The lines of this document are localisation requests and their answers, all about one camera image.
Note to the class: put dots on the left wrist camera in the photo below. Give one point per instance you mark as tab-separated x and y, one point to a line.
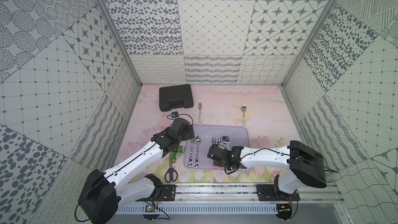
174	115

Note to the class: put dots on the scissors with blue handles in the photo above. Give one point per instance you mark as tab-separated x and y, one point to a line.
171	175

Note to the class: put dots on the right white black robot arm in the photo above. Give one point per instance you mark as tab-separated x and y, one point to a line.
304	165

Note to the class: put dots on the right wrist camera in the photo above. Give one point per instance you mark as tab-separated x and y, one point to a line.
223	142

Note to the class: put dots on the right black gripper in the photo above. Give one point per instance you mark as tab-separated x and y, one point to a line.
217	165

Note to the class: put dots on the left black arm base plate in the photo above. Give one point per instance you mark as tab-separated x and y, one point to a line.
163	193

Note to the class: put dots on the fork with pink handle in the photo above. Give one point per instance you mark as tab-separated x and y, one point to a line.
214	141

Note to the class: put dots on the spoon with white floral handle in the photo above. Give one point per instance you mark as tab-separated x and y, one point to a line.
244	109

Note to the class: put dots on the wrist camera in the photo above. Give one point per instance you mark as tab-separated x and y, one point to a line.
174	115
223	142

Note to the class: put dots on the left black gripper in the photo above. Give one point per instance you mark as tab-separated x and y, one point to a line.
186	129

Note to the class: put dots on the black plastic tool case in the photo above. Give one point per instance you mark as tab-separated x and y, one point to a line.
174	97

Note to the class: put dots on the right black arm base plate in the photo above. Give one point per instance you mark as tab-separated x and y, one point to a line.
270	193

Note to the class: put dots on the white slotted cable duct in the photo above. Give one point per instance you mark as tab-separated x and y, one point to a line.
202	208

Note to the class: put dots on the fork with cow-pattern handle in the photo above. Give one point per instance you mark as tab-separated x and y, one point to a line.
192	141

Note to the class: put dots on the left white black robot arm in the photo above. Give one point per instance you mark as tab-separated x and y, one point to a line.
101	211

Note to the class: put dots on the spoon with cow-pattern handle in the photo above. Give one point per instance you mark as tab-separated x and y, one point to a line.
198	142

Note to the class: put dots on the aluminium mounting rail frame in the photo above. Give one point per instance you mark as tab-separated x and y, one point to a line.
209	193

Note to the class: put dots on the green toy spray nozzle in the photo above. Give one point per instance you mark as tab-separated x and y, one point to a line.
176	153

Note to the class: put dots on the lavender rectangular tray mat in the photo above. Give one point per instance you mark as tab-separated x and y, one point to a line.
238	136

